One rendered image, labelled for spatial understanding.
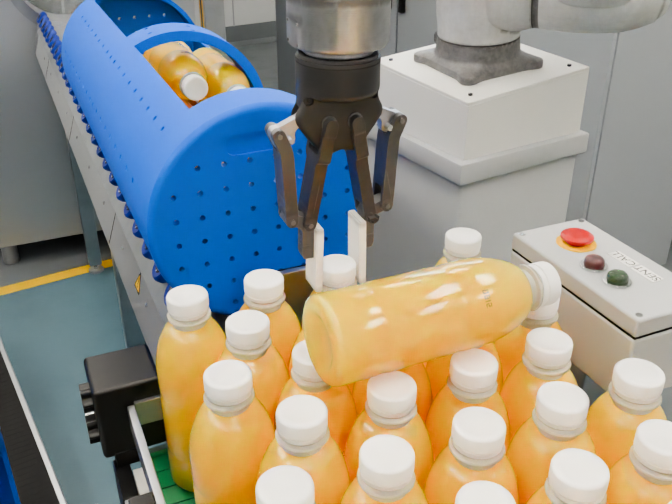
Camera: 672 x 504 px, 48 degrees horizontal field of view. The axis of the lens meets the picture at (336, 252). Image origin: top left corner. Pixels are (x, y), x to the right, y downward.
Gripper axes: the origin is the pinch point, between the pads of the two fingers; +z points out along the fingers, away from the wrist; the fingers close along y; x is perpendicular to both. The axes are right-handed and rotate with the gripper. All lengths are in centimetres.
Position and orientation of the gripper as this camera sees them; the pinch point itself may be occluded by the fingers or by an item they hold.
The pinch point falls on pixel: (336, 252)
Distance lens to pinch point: 76.3
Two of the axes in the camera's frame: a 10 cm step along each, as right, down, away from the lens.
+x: 3.8, 4.5, -8.1
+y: -9.2, 1.8, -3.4
